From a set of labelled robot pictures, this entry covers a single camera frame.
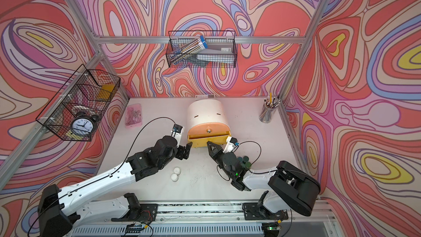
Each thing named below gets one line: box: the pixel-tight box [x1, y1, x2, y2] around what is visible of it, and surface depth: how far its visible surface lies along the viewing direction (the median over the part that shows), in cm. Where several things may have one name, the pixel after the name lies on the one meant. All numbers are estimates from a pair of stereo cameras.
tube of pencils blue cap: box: [170, 35, 209, 65], surface depth 82 cm
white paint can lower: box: [170, 173, 179, 183], surface depth 84 cm
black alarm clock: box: [70, 111, 99, 136], surface depth 69 cm
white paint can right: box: [173, 166, 182, 176], surface depth 86 cm
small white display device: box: [195, 94, 216, 100], surface depth 122 cm
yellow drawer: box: [187, 130, 232, 148], surface depth 82 cm
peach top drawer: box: [187, 122, 231, 136], surface depth 80 cm
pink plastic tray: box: [124, 103, 143, 129], surface depth 110 cm
